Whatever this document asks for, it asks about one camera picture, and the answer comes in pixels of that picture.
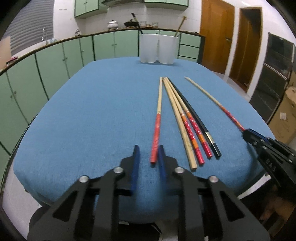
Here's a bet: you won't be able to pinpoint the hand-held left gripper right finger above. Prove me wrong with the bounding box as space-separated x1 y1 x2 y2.
158 145 270 241

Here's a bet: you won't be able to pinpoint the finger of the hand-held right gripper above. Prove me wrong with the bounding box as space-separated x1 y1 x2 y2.
247 128 277 142
242 130 270 153

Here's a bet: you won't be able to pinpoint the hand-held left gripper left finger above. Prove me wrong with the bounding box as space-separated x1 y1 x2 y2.
27 145 141 241

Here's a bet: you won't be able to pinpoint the red handled pale chopstick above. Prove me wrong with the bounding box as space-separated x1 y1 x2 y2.
184 77 245 132
150 77 163 164

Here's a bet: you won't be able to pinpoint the white two-compartment utensil holder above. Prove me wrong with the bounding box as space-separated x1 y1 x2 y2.
139 33 180 65

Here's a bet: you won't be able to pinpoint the black plastic spoon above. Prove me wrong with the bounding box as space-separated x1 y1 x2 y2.
131 13 142 35

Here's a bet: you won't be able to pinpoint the person's right forearm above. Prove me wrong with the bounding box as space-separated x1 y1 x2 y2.
260 188 287 224

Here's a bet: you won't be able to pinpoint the cardboard box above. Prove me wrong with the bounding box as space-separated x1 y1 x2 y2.
268 86 296 144

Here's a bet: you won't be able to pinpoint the orange red patterned chopstick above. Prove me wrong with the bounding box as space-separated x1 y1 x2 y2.
164 77 205 165

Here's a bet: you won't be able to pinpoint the black chopstick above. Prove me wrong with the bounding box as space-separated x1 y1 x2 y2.
167 77 222 160

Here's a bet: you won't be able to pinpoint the black glass cabinet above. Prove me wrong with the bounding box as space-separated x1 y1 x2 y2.
248 32 296 126

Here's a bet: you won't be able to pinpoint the blue tablecloth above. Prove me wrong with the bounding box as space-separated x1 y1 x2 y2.
13 58 275 224

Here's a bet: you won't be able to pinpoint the open wooden doorway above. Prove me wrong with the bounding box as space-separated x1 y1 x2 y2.
229 7 263 93

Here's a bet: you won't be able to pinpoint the closed wooden door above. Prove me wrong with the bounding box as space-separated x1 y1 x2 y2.
199 0 235 75

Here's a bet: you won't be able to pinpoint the green base kitchen cabinets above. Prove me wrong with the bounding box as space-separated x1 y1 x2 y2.
0 29 206 176

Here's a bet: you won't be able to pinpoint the range hood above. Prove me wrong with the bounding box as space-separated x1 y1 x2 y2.
100 0 145 6

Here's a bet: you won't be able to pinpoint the grey window blind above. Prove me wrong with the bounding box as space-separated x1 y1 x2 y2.
10 0 55 55

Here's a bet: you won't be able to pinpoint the beige water dispenser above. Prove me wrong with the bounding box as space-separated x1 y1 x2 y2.
0 35 11 68

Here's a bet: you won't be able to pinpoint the green wall kitchen cabinets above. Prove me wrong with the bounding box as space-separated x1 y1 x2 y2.
74 0 189 18

